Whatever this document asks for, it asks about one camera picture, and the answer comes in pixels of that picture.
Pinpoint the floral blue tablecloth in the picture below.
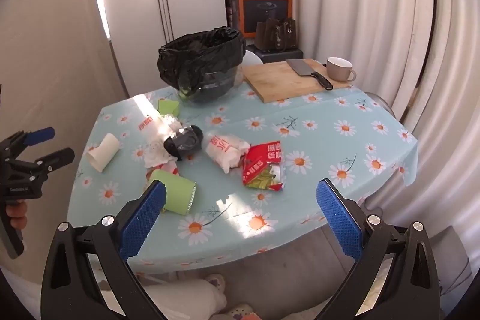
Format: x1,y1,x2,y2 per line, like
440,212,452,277
67,82,419,274

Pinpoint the white plastic bag red print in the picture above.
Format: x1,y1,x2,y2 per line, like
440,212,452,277
137,112,169,141

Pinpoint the black case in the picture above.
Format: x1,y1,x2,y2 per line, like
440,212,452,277
245,44,304,64

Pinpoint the white paper cup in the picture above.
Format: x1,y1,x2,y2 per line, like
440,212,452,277
84,133,121,172

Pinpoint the beige ceramic cup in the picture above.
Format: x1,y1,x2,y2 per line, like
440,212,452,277
325,57,357,82

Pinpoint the wooden cutting board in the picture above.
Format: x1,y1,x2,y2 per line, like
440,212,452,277
242,58,355,104

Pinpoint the person's left hand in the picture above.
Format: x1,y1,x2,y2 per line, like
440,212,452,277
5,200,29,231

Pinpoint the brown handbag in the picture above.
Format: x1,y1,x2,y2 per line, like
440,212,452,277
256,17,297,51

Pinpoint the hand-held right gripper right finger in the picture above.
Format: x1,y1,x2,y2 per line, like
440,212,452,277
316,178,441,320

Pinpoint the person's leg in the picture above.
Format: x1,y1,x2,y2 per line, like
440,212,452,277
144,273,263,320

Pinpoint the white plastic packet red print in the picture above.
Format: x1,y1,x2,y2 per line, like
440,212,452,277
204,133,251,174

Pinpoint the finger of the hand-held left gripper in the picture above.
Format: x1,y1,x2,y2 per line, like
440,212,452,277
34,148,76,171
5,127,56,156

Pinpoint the red snack packet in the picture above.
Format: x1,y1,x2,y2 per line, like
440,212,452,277
242,141,286,191

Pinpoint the white lace paper napkin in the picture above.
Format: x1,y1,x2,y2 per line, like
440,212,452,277
144,140,181,171

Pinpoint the black taped sock roll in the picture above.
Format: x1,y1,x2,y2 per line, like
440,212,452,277
164,125,204,160

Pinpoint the white plate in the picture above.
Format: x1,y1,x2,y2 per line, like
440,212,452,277
240,50,264,67

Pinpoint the cleaver with black handle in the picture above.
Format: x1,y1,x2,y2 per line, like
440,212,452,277
286,58,334,91

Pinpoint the bin with black liner bag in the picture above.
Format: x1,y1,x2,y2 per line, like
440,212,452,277
157,26,246,105

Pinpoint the orange cardboard box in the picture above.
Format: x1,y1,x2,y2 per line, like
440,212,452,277
224,0,294,39

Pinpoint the green paper cup piece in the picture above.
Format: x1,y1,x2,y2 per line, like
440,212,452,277
157,99,181,116

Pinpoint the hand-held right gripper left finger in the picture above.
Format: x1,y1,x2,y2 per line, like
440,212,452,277
40,179,167,320

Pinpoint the white curtain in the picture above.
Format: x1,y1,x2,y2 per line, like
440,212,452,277
249,0,480,268

